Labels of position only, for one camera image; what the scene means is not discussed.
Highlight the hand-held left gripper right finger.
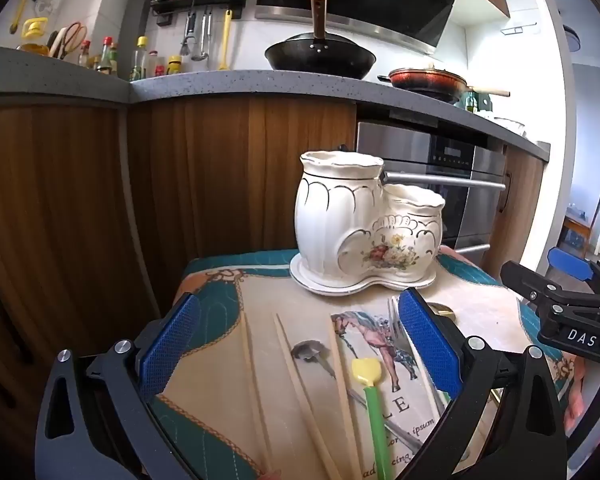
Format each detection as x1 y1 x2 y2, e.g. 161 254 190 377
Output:
395 287 568 480

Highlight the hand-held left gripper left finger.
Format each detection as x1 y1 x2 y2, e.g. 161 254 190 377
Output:
34 292 216 480

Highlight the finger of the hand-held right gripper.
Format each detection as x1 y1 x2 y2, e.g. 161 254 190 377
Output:
500 260 600 313
547 247 600 303

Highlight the metal fork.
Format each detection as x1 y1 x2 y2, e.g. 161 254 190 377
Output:
386 296 451 413

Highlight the green handled yellow tulip spoon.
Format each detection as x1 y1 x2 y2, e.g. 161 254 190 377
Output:
351 357 394 480

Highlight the white ceramic utensil holder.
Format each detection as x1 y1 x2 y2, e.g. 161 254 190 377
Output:
294 150 447 286

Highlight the narrow wooden base cabinet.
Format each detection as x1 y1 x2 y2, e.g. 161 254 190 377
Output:
481 142 548 281

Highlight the printed table cloth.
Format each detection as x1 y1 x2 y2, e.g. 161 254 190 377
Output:
172 247 581 480

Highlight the white ceramic holder tray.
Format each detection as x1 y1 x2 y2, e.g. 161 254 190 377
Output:
289 252 438 297

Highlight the silver metal spoon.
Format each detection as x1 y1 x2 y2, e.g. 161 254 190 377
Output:
291 340 425 450

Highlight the white bowl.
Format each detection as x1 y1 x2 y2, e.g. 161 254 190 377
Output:
495 117 527 137

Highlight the stainless steel oven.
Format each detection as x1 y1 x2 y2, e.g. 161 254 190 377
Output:
356 121 508 266

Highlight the red frying pan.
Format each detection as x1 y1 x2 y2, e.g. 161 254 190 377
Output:
377 66 511 104

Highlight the grey stone countertop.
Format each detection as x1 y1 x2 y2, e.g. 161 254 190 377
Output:
0 45 551 162

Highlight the yellow cap clear bottle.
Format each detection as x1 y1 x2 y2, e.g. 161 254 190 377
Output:
129 36 149 81

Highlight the hanging yellow spatula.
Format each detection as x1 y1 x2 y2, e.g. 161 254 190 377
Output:
218 10 233 71

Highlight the hanging metal ladle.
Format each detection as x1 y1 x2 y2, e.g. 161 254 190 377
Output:
191 7 214 62

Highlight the knife block with scissors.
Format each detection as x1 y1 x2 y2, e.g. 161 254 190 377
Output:
47 22 86 62

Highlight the yellow plastic container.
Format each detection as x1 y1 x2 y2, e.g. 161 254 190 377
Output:
17 17 51 57

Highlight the hanging yellow long tool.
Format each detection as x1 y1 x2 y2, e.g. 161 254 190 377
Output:
10 0 37 34

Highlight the black wok with wooden handle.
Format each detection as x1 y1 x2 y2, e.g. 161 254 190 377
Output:
264 0 377 81

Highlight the black wall shelf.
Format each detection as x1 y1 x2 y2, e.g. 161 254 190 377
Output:
150 0 246 27

